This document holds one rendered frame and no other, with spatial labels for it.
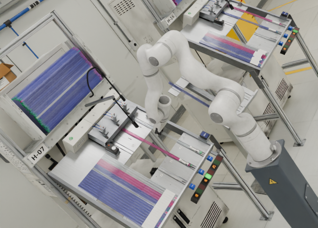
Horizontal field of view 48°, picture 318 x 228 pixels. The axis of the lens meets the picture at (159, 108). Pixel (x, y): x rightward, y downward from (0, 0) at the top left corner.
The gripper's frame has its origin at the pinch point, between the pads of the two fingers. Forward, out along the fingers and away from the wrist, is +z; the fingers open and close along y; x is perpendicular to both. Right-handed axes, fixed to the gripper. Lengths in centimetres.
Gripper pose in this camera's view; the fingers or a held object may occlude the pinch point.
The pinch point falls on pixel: (160, 131)
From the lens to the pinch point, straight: 224.1
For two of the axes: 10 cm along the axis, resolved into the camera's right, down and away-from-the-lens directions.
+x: 8.5, 4.6, -2.7
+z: -0.7, 6.0, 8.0
